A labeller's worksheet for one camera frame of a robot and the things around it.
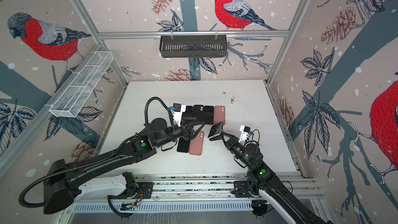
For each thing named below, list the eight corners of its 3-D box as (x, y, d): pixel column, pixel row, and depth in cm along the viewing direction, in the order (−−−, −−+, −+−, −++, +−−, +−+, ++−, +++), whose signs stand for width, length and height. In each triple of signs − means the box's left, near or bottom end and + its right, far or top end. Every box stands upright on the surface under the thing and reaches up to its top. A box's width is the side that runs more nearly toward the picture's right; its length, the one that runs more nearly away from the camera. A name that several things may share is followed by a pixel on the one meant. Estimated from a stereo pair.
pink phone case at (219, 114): (214, 124, 101) (214, 123, 99) (213, 107, 110) (213, 105, 108) (226, 124, 101) (226, 123, 99) (224, 107, 110) (224, 105, 108)
